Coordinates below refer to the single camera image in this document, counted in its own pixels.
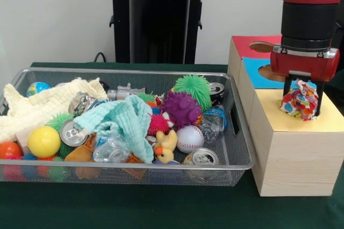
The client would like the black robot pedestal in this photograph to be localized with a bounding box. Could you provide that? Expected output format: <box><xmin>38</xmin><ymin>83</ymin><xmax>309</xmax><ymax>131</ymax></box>
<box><xmin>104</xmin><ymin>0</ymin><xmax>216</xmax><ymax>65</ymax></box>

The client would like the mint knitted cloth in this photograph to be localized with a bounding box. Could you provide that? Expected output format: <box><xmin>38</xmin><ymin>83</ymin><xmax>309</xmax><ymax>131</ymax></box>
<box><xmin>73</xmin><ymin>94</ymin><xmax>154</xmax><ymax>164</ymax></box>

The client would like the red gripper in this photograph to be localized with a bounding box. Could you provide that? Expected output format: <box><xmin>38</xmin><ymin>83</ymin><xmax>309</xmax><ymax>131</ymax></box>
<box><xmin>270</xmin><ymin>43</ymin><xmax>341</xmax><ymax>118</ymax></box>

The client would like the large colourful patterned cloth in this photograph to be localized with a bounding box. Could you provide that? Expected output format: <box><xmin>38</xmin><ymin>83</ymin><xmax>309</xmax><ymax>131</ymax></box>
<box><xmin>278</xmin><ymin>79</ymin><xmax>320</xmax><ymax>121</ymax></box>

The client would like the silver drink can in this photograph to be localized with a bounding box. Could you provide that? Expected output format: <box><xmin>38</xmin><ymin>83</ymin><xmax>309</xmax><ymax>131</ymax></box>
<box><xmin>183</xmin><ymin>147</ymin><xmax>220</xmax><ymax>166</ymax></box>
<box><xmin>59</xmin><ymin>118</ymin><xmax>89</xmax><ymax>148</ymax></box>

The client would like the black panel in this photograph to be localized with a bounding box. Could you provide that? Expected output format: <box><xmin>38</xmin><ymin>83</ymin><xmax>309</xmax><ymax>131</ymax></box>
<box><xmin>333</xmin><ymin>3</ymin><xmax>344</xmax><ymax>79</ymax></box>

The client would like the purple spiky toy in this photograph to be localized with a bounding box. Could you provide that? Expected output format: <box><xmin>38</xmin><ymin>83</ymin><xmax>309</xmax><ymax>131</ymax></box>
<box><xmin>161</xmin><ymin>91</ymin><xmax>203</xmax><ymax>130</ymax></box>

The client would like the wooden three-hole box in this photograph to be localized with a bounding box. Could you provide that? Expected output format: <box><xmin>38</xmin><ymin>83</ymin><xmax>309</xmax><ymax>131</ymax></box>
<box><xmin>227</xmin><ymin>34</ymin><xmax>344</xmax><ymax>197</ymax></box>

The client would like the silver mesh bin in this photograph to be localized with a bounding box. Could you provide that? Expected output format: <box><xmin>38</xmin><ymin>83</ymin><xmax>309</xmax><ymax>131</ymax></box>
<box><xmin>0</xmin><ymin>67</ymin><xmax>256</xmax><ymax>187</ymax></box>

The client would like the yellow ball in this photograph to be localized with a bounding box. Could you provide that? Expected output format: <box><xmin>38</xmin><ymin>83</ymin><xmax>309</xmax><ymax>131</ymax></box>
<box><xmin>27</xmin><ymin>126</ymin><xmax>62</xmax><ymax>159</ymax></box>

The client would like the dark green table cloth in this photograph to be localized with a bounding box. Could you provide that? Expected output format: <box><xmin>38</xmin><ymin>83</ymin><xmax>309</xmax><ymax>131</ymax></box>
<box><xmin>0</xmin><ymin>62</ymin><xmax>344</xmax><ymax>229</ymax></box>

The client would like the green spiky ball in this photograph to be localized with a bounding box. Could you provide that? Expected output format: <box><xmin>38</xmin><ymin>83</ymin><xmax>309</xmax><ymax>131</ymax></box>
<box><xmin>174</xmin><ymin>74</ymin><xmax>213</xmax><ymax>113</ymax></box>

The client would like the blue globe ball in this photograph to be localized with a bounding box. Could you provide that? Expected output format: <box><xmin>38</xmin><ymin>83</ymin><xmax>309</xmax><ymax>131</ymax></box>
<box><xmin>26</xmin><ymin>81</ymin><xmax>52</xmax><ymax>97</ymax></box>

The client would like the yellow plush duck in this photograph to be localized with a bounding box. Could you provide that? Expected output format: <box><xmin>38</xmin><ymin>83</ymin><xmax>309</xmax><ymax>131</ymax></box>
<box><xmin>153</xmin><ymin>130</ymin><xmax>178</xmax><ymax>164</ymax></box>

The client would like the white baseball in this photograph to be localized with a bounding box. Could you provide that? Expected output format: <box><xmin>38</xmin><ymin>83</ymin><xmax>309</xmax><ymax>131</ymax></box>
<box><xmin>176</xmin><ymin>125</ymin><xmax>205</xmax><ymax>154</ymax></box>

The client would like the cream knitted cloth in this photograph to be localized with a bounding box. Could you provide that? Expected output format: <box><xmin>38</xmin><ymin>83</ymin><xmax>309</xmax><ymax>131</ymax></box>
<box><xmin>0</xmin><ymin>77</ymin><xmax>108</xmax><ymax>142</ymax></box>

